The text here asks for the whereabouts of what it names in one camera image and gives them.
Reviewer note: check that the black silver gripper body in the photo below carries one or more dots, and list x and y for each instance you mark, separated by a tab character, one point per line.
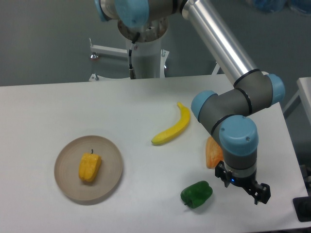
244	178

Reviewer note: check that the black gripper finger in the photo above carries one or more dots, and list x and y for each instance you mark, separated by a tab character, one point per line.
223	174
260	192

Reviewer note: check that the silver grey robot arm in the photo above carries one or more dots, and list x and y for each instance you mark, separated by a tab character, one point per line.
226	117

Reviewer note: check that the orange bell pepper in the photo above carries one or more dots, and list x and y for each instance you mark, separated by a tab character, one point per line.
214	153

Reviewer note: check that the green bell pepper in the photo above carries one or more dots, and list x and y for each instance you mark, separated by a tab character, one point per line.
196	194

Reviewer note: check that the yellow bell pepper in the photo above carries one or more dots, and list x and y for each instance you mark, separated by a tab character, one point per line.
89	166

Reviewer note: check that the beige round plate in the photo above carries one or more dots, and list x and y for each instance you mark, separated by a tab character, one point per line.
67	165

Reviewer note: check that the black device at edge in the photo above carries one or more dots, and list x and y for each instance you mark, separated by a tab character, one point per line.
302	206

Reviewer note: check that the yellow banana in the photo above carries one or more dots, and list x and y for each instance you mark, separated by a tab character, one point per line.
175	130

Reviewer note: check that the white side table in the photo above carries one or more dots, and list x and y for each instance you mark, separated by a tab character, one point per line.
303	96

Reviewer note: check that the blue plastic bag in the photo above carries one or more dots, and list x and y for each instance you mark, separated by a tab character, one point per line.
302	7

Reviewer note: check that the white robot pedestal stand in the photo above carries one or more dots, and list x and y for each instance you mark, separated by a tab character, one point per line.
144	52

